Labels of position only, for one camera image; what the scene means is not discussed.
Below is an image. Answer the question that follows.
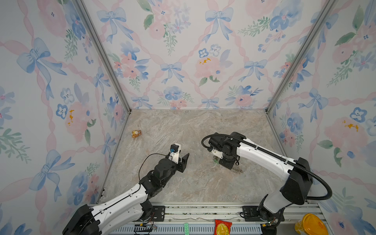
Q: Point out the green toy brick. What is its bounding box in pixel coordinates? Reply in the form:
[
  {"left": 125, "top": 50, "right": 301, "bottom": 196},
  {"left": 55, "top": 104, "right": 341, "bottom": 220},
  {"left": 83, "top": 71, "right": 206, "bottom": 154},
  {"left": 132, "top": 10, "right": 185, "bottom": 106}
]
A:
[{"left": 184, "top": 223, "right": 190, "bottom": 235}]

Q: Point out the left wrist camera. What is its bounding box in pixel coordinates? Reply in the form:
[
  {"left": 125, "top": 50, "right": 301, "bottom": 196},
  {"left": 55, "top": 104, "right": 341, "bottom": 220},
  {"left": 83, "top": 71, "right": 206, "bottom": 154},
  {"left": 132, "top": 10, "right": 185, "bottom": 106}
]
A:
[{"left": 167, "top": 143, "right": 181, "bottom": 164}]

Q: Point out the small brown bear toy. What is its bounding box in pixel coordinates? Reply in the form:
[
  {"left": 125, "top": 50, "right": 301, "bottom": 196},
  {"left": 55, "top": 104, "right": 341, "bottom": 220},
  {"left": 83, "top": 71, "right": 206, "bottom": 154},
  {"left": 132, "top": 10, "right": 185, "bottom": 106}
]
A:
[{"left": 132, "top": 130, "right": 142, "bottom": 138}]

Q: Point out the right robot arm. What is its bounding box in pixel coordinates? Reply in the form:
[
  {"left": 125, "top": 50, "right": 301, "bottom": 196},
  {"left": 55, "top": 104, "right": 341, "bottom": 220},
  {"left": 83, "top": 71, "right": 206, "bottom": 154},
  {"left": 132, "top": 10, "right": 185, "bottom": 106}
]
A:
[{"left": 206, "top": 132, "right": 313, "bottom": 222}]

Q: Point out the red yellow snack packet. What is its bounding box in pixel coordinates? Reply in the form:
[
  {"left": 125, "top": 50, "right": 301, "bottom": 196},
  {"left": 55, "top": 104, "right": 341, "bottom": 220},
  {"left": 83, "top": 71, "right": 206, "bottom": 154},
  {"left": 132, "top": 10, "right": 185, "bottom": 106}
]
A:
[{"left": 214, "top": 219, "right": 233, "bottom": 235}]

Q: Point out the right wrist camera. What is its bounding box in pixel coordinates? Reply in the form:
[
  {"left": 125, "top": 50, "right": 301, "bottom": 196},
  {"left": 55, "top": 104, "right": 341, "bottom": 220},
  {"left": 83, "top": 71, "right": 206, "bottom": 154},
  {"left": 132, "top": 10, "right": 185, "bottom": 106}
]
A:
[{"left": 211, "top": 148, "right": 223, "bottom": 159}]

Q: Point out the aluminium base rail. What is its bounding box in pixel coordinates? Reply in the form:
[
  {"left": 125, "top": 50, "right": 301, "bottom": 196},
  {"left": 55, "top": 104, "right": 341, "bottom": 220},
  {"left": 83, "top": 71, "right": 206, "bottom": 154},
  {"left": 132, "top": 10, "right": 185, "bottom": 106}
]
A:
[{"left": 79, "top": 202, "right": 333, "bottom": 235}]

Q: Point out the yellow lidded container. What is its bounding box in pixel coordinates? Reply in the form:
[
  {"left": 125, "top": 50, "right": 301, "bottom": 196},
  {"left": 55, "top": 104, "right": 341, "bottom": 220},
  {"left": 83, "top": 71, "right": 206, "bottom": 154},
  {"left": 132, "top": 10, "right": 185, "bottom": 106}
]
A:
[{"left": 294, "top": 213, "right": 329, "bottom": 235}]

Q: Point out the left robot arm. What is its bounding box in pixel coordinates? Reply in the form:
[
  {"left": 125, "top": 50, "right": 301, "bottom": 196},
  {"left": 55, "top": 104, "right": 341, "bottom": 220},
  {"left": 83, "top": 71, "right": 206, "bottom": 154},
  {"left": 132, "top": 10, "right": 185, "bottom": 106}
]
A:
[{"left": 62, "top": 154, "right": 190, "bottom": 235}]

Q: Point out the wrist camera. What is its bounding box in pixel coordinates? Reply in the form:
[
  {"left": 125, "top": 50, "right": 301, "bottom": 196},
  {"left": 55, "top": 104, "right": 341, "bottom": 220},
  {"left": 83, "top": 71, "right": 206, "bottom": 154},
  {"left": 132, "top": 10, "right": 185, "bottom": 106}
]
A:
[
  {"left": 211, "top": 148, "right": 223, "bottom": 159},
  {"left": 167, "top": 143, "right": 181, "bottom": 164}
]

